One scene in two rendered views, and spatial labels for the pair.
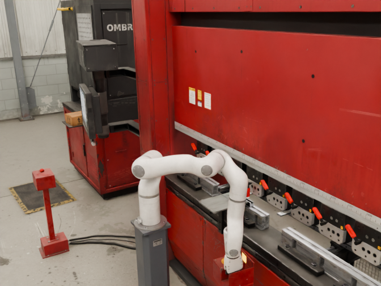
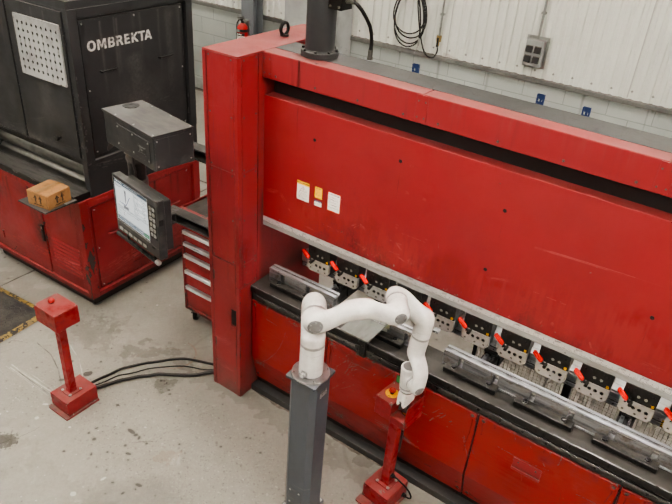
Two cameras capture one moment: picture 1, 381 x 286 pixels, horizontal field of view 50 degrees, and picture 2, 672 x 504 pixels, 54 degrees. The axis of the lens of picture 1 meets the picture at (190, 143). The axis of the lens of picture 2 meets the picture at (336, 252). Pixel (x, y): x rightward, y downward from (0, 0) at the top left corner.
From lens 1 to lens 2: 1.66 m
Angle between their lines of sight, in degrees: 28
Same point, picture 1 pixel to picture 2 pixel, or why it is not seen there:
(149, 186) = (319, 337)
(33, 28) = not seen: outside the picture
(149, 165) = (328, 318)
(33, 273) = (68, 445)
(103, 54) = (177, 143)
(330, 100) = (525, 237)
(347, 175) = (536, 306)
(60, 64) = not seen: outside the picture
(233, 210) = (419, 349)
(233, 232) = (421, 372)
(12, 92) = not seen: outside the picture
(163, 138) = (250, 240)
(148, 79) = (237, 170)
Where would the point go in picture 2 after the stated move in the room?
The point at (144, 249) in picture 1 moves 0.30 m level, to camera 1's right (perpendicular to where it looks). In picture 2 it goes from (311, 404) to (365, 389)
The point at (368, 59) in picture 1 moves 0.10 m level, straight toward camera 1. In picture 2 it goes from (573, 210) to (581, 222)
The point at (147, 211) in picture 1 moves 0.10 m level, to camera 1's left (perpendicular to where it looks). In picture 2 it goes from (314, 364) to (295, 369)
